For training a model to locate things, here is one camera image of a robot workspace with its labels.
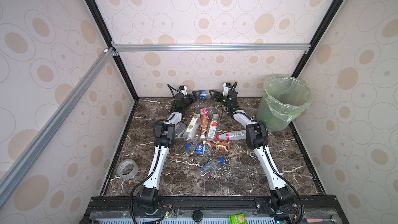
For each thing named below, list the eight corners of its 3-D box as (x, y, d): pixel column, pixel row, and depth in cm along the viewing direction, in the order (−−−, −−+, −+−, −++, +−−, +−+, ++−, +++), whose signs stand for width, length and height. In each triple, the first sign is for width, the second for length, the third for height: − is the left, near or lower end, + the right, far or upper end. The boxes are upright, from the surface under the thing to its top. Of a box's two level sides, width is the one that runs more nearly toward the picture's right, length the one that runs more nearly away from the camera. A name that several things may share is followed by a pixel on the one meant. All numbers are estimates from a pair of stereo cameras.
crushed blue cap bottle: (203, 179, 84) (203, 177, 80) (198, 171, 86) (198, 169, 83) (225, 163, 89) (226, 160, 86) (219, 157, 92) (220, 153, 88)
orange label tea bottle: (200, 139, 97) (200, 136, 94) (200, 118, 107) (200, 114, 104) (210, 139, 97) (210, 136, 94) (209, 118, 107) (209, 114, 104)
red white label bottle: (206, 140, 96) (206, 137, 94) (212, 115, 109) (212, 112, 106) (214, 142, 96) (214, 139, 93) (219, 117, 108) (219, 113, 105)
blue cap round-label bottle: (186, 156, 92) (185, 152, 88) (186, 147, 96) (186, 142, 91) (211, 156, 92) (212, 152, 88) (211, 147, 96) (211, 142, 91)
